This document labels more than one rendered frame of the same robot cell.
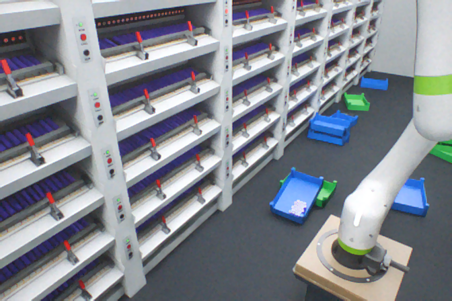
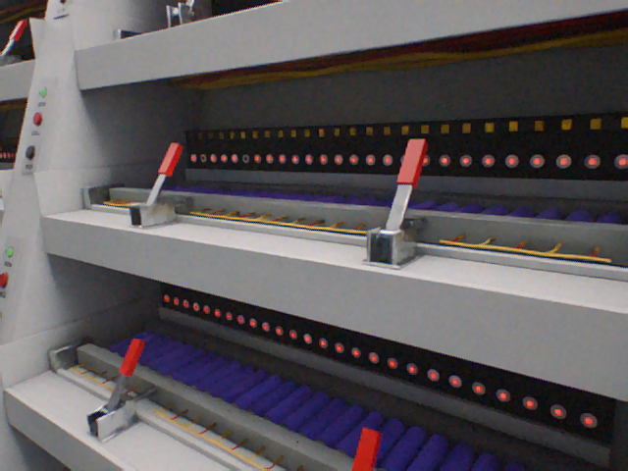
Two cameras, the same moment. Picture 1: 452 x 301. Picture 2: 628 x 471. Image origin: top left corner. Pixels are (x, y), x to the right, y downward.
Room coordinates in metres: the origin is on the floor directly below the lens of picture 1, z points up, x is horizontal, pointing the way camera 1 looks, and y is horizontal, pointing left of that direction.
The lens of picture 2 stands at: (1.29, -0.19, 0.96)
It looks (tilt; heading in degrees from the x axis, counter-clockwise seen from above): 3 degrees up; 91
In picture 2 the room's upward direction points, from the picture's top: 10 degrees clockwise
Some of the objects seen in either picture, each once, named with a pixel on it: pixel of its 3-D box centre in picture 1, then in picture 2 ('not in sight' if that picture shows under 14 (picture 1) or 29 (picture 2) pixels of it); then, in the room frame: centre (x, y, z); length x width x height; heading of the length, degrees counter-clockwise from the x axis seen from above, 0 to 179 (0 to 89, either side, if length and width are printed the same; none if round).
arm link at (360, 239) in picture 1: (361, 220); not in sight; (0.83, -0.47, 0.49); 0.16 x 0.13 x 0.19; 141
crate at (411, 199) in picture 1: (407, 192); not in sight; (1.56, -1.11, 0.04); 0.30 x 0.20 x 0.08; 156
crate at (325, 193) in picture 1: (307, 186); not in sight; (1.64, -0.51, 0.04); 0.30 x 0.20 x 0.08; 55
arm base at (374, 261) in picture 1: (368, 254); not in sight; (0.79, -0.50, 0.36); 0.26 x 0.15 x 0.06; 51
